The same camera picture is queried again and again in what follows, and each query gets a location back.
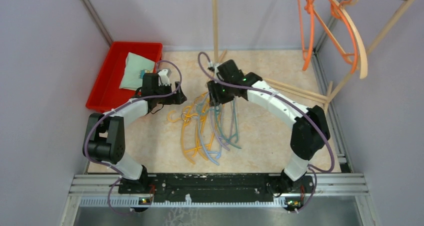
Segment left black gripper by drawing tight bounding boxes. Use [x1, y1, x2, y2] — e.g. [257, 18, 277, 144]
[154, 81, 187, 105]

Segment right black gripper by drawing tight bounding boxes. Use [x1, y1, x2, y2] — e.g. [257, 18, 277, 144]
[207, 77, 235, 106]

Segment lilac plastic hanger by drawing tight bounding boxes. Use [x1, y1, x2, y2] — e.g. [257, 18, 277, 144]
[207, 99, 241, 151]

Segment light blue plastic hanger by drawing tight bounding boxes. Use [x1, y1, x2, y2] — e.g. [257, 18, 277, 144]
[194, 92, 221, 166]

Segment orange plastic hanger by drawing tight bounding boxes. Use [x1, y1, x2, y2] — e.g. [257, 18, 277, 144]
[297, 0, 315, 71]
[310, 0, 359, 74]

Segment beige plastic hanger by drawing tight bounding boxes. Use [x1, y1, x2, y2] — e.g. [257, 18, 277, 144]
[336, 0, 368, 79]

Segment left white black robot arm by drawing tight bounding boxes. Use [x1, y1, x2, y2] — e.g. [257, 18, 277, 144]
[82, 69, 187, 194]

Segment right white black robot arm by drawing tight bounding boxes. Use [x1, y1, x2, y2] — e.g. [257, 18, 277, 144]
[207, 60, 331, 193]

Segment light green folded cloth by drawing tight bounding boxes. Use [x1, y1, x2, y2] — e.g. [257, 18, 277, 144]
[119, 52, 156, 90]

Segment red plastic tray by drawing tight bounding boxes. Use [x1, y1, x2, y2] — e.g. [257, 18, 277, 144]
[85, 41, 163, 113]

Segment wooden clothes rack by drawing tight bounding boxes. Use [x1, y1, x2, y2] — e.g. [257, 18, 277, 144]
[208, 0, 415, 113]

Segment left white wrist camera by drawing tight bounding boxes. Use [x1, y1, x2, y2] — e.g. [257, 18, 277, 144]
[157, 68, 172, 86]

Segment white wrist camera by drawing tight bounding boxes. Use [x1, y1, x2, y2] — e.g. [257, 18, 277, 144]
[207, 62, 220, 72]
[157, 68, 172, 86]

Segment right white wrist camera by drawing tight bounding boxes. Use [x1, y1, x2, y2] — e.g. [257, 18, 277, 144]
[207, 62, 220, 72]

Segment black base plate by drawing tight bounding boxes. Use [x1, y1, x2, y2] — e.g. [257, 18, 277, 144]
[118, 173, 314, 203]

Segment aluminium frame rail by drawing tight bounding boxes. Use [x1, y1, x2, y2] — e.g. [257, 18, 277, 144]
[69, 173, 369, 208]

